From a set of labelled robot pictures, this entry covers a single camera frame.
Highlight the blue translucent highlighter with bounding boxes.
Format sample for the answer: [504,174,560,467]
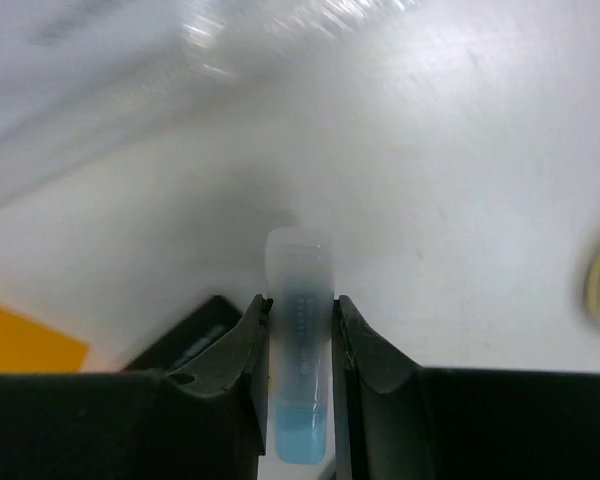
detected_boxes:
[265,227,334,465]

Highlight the yellow clip file folder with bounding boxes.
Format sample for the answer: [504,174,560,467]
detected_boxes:
[0,306,89,373]

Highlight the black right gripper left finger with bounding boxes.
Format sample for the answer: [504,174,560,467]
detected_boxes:
[0,296,271,479]

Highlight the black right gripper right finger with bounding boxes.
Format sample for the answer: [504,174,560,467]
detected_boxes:
[332,296,600,479]

